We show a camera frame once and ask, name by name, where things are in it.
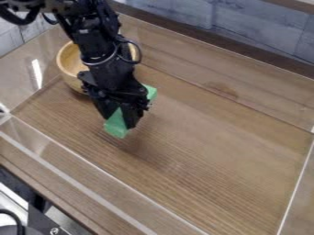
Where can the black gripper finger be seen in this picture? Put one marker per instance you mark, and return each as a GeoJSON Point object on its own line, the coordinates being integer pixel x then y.
{"type": "Point", "coordinates": [106, 106]}
{"type": "Point", "coordinates": [133, 113]}

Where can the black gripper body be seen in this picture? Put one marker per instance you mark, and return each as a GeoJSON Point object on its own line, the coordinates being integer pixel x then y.
{"type": "Point", "coordinates": [131, 93]}

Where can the green rectangular block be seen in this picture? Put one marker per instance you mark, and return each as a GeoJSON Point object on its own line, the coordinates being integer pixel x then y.
{"type": "Point", "coordinates": [115, 124]}

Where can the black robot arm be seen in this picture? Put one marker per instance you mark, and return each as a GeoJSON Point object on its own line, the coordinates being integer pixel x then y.
{"type": "Point", "coordinates": [91, 25]}

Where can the wooden bowl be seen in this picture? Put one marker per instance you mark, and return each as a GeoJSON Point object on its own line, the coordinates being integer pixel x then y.
{"type": "Point", "coordinates": [68, 62]}

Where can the clear acrylic enclosure wall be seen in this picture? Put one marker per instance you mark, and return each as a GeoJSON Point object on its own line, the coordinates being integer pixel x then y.
{"type": "Point", "coordinates": [217, 164]}

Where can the black metal bracket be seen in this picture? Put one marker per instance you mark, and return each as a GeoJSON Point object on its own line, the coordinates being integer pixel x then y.
{"type": "Point", "coordinates": [47, 220]}

